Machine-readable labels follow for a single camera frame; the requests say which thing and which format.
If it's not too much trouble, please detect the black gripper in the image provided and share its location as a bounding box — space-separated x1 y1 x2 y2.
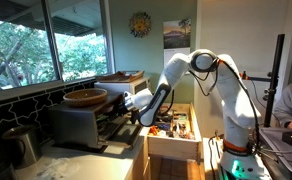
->
114 97 130 117

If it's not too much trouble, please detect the white microwave oven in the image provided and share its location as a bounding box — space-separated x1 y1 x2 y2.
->
93 77 151 97

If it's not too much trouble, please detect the toaster oven glass door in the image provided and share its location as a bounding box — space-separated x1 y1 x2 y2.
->
100 122 144 150

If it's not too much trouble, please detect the large wooden serving tray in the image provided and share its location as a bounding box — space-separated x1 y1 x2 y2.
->
95 70 146 84

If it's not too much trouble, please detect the silver toaster oven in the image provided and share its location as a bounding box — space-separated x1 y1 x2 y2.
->
47 93 144 153

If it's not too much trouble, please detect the woven wicker basket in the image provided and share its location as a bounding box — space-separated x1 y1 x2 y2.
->
62 87 109 108

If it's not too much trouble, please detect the open wooden drawer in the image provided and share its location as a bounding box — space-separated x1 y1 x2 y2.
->
147 102 203 163

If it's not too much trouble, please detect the stainless steel pot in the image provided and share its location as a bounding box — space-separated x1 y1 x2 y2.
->
1 124 43 168

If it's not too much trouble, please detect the orange clamp with rod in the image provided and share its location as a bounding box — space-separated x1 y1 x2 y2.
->
239 70 270 83

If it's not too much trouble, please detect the black stand pole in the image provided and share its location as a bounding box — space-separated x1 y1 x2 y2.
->
263 33 286 128

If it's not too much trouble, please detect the grey side table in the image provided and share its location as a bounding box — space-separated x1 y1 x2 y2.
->
258 126 292 178

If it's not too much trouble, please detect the person in grey sweater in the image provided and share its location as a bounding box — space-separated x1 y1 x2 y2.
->
272 79 292 130

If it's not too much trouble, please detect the sun wall decoration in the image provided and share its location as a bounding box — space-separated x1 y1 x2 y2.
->
129 11 153 39

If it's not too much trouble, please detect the landscape wall calendar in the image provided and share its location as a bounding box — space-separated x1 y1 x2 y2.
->
162 18 192 68

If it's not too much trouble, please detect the window frame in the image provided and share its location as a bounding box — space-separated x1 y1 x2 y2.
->
0 0 116 96

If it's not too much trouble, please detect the black floor cable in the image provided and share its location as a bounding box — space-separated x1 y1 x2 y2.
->
207 134 224 180

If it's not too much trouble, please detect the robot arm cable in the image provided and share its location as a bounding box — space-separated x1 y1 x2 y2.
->
187 59 262 149

